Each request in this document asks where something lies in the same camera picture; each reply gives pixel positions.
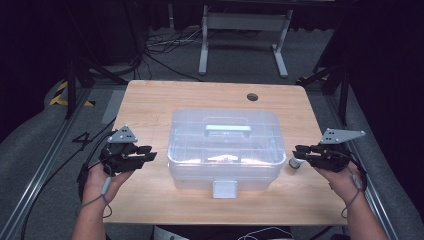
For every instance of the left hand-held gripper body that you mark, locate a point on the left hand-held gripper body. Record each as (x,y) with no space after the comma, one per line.
(116,156)

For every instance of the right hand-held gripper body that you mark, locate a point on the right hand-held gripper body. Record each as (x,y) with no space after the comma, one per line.
(330,158)

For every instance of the small white bottle green base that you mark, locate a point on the small white bottle green base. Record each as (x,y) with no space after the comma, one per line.
(295,163)

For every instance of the clear plastic storage box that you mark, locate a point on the clear plastic storage box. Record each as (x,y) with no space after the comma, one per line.
(226,150)

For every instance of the person's right hand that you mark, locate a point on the person's right hand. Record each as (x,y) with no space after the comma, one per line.
(343,185)

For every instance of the person's left hand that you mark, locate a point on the person's left hand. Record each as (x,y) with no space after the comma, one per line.
(95,183)

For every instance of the black metal stand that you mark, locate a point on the black metal stand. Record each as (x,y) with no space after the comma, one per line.
(343,90)
(70,86)

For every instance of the white object under table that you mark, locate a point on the white object under table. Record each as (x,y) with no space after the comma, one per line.
(166,234)

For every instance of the yellow black floor tape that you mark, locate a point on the yellow black floor tape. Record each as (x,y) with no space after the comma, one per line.
(56,99)

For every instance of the aluminium floor rail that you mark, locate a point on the aluminium floor rail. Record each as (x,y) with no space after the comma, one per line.
(40,173)
(380,203)

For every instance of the white metal desk frame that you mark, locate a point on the white metal desk frame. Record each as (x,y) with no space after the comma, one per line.
(245,21)

